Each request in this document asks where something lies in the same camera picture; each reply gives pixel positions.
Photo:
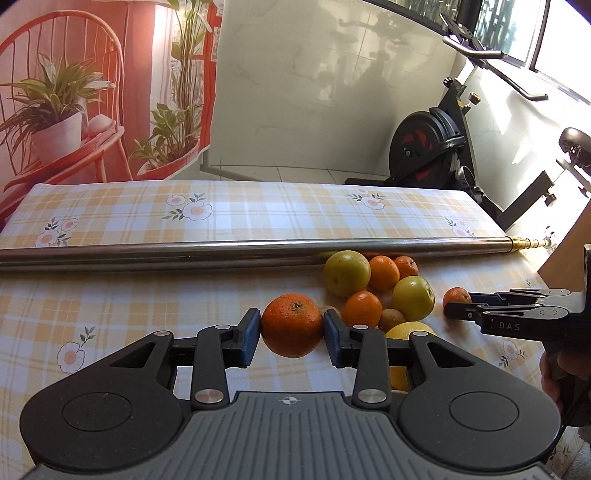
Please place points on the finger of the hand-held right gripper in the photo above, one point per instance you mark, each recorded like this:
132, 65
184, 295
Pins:
521, 295
508, 323

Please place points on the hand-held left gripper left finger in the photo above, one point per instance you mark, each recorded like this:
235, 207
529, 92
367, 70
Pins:
249, 339

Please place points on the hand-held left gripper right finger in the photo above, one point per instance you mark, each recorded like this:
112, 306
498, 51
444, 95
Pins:
331, 339

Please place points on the orange mandarin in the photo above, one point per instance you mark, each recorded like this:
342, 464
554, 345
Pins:
384, 272
455, 297
408, 266
362, 309
292, 325

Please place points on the small brown kiwi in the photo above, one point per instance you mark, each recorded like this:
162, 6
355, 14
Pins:
391, 320
333, 310

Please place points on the person's right hand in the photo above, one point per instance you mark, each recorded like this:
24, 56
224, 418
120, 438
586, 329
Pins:
550, 371

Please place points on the brown board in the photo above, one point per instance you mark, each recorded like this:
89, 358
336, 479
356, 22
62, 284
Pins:
572, 258

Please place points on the green-yellow citrus, back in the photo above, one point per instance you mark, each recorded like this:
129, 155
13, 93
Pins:
346, 273

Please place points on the yellow lemon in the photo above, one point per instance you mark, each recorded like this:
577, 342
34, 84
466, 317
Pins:
408, 330

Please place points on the metal pole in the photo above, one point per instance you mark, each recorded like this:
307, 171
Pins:
231, 251

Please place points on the yellow-green apple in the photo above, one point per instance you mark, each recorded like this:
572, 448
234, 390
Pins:
413, 298

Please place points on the black exercise bike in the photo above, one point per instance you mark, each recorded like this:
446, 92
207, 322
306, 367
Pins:
418, 143

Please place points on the window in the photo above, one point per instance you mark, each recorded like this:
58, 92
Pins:
521, 27

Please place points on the printed chair and plants backdrop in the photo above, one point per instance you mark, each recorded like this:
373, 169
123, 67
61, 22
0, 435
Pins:
92, 92

